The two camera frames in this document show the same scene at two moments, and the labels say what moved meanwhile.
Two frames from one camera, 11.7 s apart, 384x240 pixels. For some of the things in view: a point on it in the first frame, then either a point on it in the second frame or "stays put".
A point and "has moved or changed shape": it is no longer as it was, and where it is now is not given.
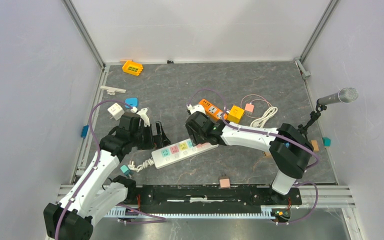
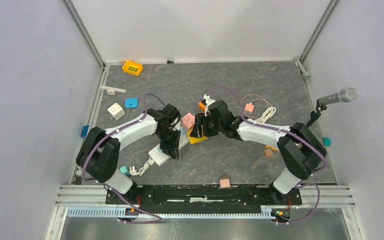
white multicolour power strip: [179, 151] has moved or changed shape
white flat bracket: [112, 91] stays put
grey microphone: [345, 95] stays put
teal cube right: [326, 141] stays put
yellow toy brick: [132, 68] stays put
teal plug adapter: [125, 170] stays put
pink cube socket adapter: [204, 145] has moved or changed shape
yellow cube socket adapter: [235, 114] has moved or changed shape
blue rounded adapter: [133, 101] stays put
